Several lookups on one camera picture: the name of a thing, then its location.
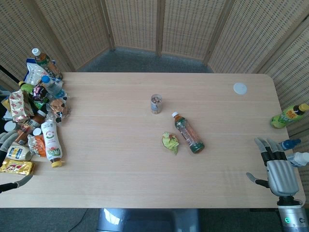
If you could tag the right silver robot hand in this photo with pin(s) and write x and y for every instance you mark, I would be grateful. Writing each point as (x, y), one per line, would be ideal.
(281, 172)

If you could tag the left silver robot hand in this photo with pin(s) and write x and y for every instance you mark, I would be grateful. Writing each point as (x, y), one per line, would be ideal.
(5, 147)

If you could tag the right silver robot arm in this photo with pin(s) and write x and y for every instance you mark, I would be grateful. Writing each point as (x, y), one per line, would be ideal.
(291, 216)

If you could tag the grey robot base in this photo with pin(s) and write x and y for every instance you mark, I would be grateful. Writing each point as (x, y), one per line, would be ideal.
(147, 220)

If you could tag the green label yellow drink bottle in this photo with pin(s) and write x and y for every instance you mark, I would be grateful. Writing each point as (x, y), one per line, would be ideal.
(288, 116)

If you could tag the white yellow snack packet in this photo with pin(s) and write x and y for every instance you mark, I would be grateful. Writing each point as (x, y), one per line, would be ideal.
(17, 153)

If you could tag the clear bottle white cap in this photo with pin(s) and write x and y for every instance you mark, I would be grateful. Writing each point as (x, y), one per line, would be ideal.
(298, 159)

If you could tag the gold red snack packet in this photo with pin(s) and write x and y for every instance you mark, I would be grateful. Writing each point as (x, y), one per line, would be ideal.
(16, 166)

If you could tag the orange white snack bag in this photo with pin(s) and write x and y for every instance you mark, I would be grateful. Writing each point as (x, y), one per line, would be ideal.
(37, 145)

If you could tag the cream red patterned snack bag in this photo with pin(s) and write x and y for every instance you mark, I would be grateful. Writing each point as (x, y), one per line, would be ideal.
(19, 105)

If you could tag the white yogurt bottle yellow cap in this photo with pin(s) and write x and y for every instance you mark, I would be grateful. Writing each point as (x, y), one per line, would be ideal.
(52, 142)

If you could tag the green bottle yellow cap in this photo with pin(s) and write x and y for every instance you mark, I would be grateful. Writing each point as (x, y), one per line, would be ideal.
(27, 87)

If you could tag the dark purple snack bag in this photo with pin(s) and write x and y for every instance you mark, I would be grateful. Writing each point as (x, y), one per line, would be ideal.
(39, 92)

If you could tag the clear bag brown cookies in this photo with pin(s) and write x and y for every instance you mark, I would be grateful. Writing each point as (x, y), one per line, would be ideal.
(60, 107)

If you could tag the clear water bottle blue cap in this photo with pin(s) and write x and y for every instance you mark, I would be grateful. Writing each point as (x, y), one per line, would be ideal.
(53, 85)

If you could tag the white blue snack bag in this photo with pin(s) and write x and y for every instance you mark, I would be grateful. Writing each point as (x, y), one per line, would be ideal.
(33, 73)

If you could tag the white round lid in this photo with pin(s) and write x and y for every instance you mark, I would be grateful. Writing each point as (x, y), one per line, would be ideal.
(240, 88)

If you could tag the brown tea bottle white cap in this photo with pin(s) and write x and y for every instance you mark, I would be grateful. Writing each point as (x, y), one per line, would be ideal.
(188, 133)

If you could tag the crumpled green snack wrapper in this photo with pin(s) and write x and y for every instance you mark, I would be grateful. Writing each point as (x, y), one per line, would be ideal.
(170, 142)

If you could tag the clear jar of nuts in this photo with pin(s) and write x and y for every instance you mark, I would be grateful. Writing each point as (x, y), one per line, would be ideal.
(156, 103)

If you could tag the woven folding screen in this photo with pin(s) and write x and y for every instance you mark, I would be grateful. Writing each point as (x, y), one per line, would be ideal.
(154, 31)

